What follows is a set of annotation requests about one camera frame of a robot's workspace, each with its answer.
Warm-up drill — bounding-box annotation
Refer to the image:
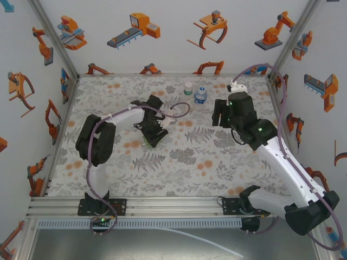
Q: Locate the green tinted clear bottle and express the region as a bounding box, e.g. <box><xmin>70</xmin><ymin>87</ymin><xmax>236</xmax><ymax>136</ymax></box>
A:
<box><xmin>141</xmin><ymin>136</ymin><xmax>158</xmax><ymax>149</ymax></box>

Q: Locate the blue label plastic bottle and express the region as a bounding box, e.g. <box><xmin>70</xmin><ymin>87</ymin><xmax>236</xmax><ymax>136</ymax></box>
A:
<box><xmin>193</xmin><ymin>86</ymin><xmax>208</xmax><ymax>106</ymax></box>

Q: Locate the floral tablecloth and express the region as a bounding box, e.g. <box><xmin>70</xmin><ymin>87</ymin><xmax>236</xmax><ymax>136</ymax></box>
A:
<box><xmin>48</xmin><ymin>75</ymin><xmax>304</xmax><ymax>197</ymax></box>

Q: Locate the black controller box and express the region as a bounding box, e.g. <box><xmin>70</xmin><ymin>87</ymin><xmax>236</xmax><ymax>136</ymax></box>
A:
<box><xmin>240</xmin><ymin>217</ymin><xmax>261</xmax><ymax>234</ymax></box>
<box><xmin>90</xmin><ymin>215</ymin><xmax>112</xmax><ymax>231</ymax></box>

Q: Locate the thin white tube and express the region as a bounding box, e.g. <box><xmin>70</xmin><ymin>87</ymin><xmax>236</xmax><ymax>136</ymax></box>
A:
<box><xmin>158</xmin><ymin>226</ymin><xmax>245</xmax><ymax>258</ymax></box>

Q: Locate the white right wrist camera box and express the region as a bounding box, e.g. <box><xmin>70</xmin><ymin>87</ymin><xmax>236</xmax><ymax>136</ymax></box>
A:
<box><xmin>226</xmin><ymin>82</ymin><xmax>248</xmax><ymax>94</ymax></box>

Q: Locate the narrow aluminium side rail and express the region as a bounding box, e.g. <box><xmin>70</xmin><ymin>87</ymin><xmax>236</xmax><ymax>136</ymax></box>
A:
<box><xmin>267</xmin><ymin>77</ymin><xmax>309</xmax><ymax>195</ymax></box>
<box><xmin>40</xmin><ymin>75</ymin><xmax>81</xmax><ymax>196</ymax></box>

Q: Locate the narrow aluminium rear rail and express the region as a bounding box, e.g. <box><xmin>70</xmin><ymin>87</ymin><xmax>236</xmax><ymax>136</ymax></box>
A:
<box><xmin>78</xmin><ymin>71</ymin><xmax>271</xmax><ymax>79</ymax></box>

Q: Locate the wide grooved aluminium frame rail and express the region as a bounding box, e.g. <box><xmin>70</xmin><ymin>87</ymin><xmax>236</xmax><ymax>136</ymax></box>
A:
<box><xmin>27</xmin><ymin>196</ymin><xmax>322</xmax><ymax>218</ymax></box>

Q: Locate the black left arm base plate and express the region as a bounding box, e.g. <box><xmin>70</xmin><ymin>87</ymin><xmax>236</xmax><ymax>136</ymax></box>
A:
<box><xmin>78</xmin><ymin>198</ymin><xmax>128</xmax><ymax>217</ymax></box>

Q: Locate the white slotted cable duct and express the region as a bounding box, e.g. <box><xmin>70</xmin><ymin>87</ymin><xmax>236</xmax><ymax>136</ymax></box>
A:
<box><xmin>37</xmin><ymin>218</ymin><xmax>242</xmax><ymax>230</ymax></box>

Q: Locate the aluminium corner post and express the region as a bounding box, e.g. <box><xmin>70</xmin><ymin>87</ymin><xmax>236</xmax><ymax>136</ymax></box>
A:
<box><xmin>268</xmin><ymin>0</ymin><xmax>323</xmax><ymax>82</ymax></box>
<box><xmin>27</xmin><ymin>0</ymin><xmax>81</xmax><ymax>79</ymax></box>

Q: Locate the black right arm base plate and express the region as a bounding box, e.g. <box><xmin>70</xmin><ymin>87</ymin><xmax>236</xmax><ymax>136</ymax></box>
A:
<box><xmin>221</xmin><ymin>197</ymin><xmax>272</xmax><ymax>217</ymax></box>

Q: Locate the aluminium frame leg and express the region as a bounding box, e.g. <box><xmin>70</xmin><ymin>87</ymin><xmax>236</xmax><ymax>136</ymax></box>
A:
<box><xmin>16</xmin><ymin>216</ymin><xmax>38</xmax><ymax>260</ymax></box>

